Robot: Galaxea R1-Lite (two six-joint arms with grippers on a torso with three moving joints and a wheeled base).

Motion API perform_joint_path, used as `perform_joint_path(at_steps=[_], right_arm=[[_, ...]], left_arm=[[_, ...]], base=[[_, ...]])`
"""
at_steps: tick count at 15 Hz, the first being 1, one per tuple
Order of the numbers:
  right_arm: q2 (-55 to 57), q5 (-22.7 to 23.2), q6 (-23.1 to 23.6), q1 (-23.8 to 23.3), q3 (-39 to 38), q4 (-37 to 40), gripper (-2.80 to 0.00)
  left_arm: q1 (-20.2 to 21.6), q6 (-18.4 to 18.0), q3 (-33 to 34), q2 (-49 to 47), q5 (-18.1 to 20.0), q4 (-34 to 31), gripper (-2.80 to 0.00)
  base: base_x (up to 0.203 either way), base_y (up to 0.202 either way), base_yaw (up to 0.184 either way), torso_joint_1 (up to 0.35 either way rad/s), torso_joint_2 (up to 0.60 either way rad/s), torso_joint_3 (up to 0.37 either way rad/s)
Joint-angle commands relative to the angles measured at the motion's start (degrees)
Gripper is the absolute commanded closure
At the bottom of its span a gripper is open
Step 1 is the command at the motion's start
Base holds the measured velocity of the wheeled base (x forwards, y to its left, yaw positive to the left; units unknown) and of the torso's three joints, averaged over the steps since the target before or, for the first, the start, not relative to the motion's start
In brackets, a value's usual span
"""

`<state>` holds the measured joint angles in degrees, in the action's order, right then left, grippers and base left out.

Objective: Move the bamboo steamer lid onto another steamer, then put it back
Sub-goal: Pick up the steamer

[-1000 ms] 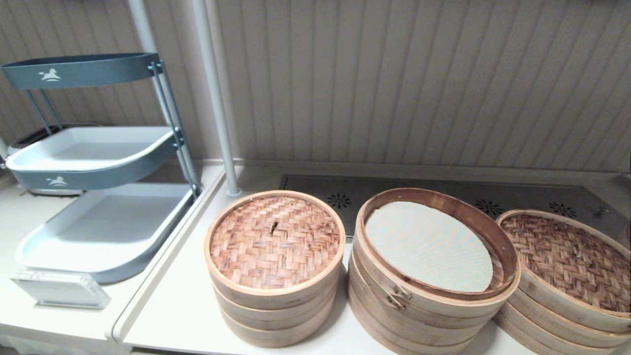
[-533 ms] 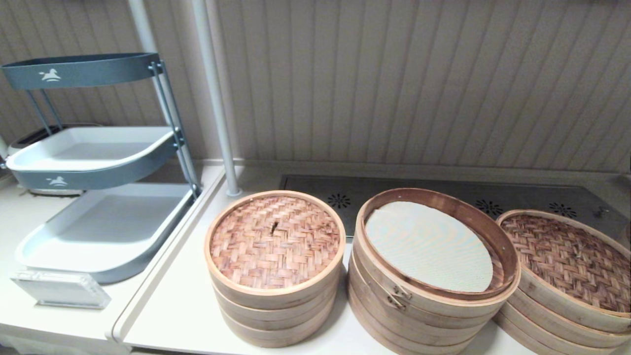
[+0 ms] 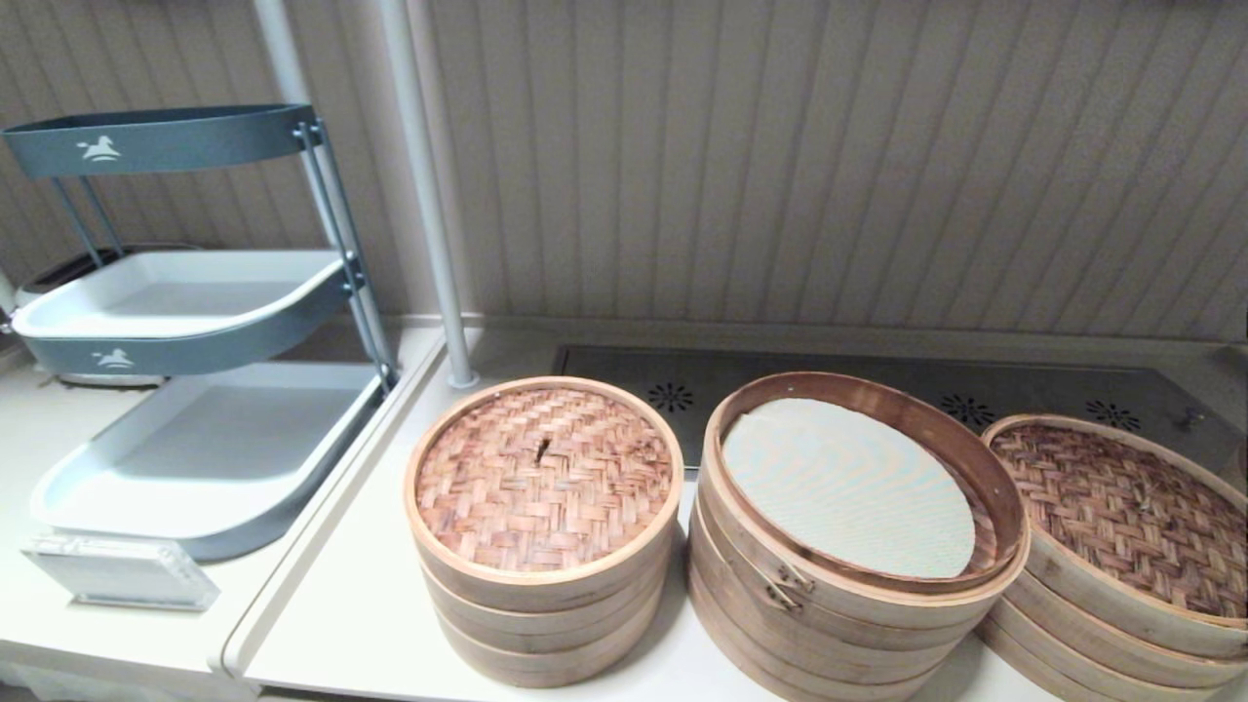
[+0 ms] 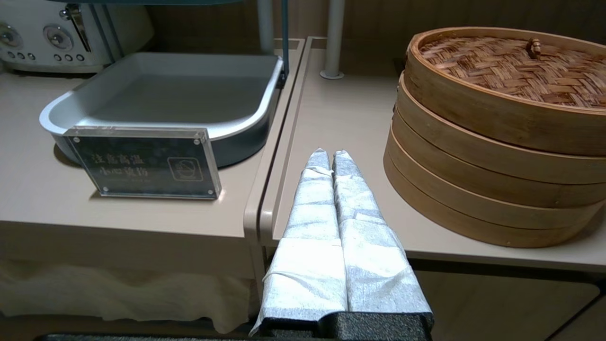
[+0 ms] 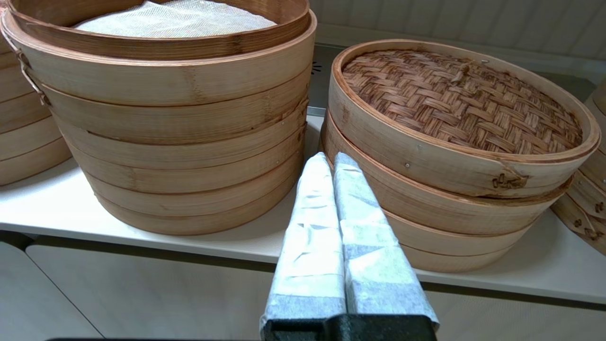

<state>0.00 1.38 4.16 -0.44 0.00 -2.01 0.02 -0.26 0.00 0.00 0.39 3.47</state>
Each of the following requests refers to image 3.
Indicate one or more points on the small woven bamboo steamer lid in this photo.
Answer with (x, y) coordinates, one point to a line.
(541, 478)

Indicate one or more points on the white round support pole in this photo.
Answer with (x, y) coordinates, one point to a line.
(420, 146)
(278, 49)

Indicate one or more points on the large bamboo steamer basket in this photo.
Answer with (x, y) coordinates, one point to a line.
(858, 616)
(809, 673)
(1053, 661)

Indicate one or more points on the clear acrylic sign holder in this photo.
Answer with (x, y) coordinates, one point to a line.
(117, 575)

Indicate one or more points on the dark steel drain tray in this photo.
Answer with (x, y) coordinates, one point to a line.
(1053, 390)

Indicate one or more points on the grey metal rack frame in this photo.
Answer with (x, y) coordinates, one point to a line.
(353, 281)

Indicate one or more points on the grey storage rack tray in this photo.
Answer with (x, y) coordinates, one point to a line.
(195, 141)
(175, 292)
(214, 448)

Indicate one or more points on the right bamboo steamer with lid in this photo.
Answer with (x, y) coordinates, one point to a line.
(1121, 627)

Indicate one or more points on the large woven bamboo steamer lid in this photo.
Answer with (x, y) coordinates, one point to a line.
(1121, 497)

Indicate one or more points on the small bamboo steamer basket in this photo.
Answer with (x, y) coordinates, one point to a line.
(546, 629)
(546, 673)

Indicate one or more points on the white round steamer liner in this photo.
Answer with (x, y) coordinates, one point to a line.
(848, 487)

